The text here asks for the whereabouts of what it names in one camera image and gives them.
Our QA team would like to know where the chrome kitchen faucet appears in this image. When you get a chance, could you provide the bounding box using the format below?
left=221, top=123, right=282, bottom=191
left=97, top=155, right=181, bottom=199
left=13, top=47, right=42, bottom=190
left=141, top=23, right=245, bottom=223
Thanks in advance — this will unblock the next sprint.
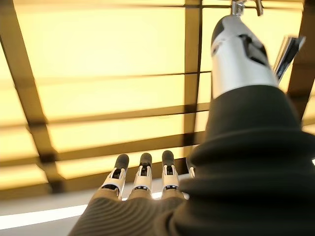
left=231, top=0, right=307, bottom=81

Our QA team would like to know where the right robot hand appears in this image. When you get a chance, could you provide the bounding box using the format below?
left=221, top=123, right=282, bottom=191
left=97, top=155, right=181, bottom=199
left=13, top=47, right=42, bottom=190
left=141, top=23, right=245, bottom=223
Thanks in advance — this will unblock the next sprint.
left=68, top=14, right=315, bottom=236

